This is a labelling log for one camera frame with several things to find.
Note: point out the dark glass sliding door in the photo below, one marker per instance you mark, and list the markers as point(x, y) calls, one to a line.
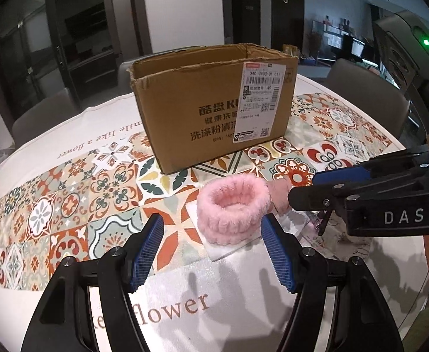
point(53, 25)

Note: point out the pink plush cloth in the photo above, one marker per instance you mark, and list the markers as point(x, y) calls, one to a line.
point(278, 198)

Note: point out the clear plastic bag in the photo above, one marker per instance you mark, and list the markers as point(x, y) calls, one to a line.
point(221, 251)

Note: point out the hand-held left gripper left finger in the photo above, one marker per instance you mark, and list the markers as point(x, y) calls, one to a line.
point(150, 253)

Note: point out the pink fluffy headband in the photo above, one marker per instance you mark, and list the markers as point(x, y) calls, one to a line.
point(214, 223)

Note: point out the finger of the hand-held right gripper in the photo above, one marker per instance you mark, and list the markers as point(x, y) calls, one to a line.
point(341, 176)
point(309, 200)

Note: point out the dark interior door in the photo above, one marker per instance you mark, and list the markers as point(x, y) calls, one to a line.
point(249, 3)

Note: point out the grey dining chair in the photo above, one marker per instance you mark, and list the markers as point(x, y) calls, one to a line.
point(126, 73)
point(42, 117)
point(368, 91)

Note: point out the yellow paper package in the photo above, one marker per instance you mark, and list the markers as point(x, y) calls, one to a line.
point(290, 50)

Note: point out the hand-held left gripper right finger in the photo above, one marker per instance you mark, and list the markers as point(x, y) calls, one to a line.
point(276, 253)

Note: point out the brown cardboard box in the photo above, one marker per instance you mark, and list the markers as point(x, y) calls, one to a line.
point(185, 117)

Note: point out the dark wall panel with clip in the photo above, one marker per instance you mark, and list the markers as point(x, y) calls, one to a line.
point(286, 14)

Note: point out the tile-pattern printed tablecloth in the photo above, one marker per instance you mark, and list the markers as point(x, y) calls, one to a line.
point(71, 198)

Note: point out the glass display cabinet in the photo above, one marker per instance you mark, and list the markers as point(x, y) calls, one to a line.
point(342, 44)

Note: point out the white low sideboard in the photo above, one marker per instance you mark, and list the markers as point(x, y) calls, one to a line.
point(315, 61)

